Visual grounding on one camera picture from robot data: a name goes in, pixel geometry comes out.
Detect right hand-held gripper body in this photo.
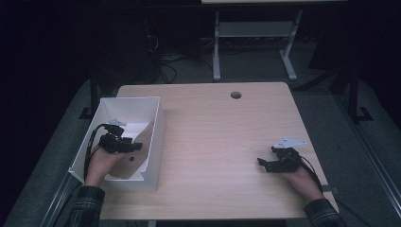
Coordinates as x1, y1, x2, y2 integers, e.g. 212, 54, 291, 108
271, 136, 308, 174

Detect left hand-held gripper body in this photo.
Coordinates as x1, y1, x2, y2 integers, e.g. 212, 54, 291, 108
98, 117, 135, 155

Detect beige garment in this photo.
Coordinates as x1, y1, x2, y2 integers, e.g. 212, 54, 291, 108
108, 122, 155, 181

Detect white storage box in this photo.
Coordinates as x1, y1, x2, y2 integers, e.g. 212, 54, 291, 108
68, 96, 167, 192

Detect person's left hand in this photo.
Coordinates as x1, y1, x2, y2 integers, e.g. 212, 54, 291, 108
84, 148, 128, 188

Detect person's right hand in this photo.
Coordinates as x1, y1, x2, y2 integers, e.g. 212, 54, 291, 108
281, 166, 325, 203

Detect black metal stand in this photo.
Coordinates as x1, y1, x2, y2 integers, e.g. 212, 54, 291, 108
78, 70, 101, 121
344, 67, 375, 125

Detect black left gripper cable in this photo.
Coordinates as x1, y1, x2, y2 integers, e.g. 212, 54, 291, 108
82, 123, 111, 183

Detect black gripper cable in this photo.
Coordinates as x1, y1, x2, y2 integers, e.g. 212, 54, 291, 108
82, 123, 111, 183
297, 155, 325, 193

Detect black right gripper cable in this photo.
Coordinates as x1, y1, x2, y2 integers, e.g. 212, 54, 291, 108
297, 155, 325, 193

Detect black floor cables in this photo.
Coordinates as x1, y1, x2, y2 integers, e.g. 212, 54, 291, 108
143, 32, 179, 85

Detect aluminium floor rail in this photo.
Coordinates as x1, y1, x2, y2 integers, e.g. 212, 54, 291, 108
39, 171, 81, 227
334, 94, 401, 211

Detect white metal desk frame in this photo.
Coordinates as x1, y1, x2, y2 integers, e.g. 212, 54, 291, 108
200, 0, 348, 82

